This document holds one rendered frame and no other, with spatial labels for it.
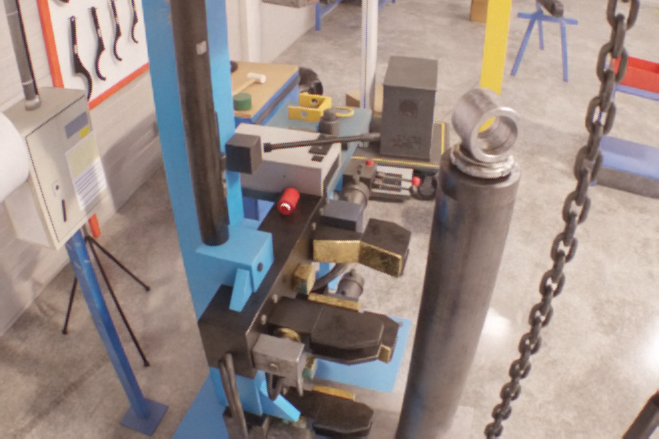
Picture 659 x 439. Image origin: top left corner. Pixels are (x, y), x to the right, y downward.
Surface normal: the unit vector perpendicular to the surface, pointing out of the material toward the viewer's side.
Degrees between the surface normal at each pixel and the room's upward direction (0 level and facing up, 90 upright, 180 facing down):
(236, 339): 90
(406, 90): 90
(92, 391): 0
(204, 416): 0
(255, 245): 0
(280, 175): 90
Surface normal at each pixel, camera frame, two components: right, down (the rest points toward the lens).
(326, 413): 0.00, -0.83
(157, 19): -0.29, 0.54
